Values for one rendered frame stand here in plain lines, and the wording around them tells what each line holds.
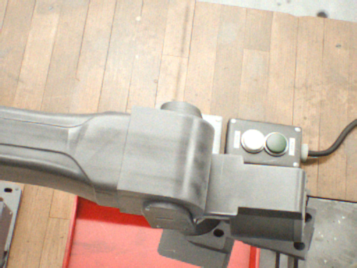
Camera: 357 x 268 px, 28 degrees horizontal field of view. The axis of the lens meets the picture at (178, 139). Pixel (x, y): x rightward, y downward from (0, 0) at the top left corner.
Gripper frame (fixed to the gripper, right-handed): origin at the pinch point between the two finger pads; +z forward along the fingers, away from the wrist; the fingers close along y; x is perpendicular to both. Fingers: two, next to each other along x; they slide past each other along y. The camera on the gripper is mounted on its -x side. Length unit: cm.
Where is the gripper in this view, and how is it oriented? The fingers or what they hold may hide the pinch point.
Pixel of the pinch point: (215, 222)
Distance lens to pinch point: 78.1
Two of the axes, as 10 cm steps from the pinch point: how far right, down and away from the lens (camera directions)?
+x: -9.4, -2.3, 2.4
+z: 1.9, 2.4, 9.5
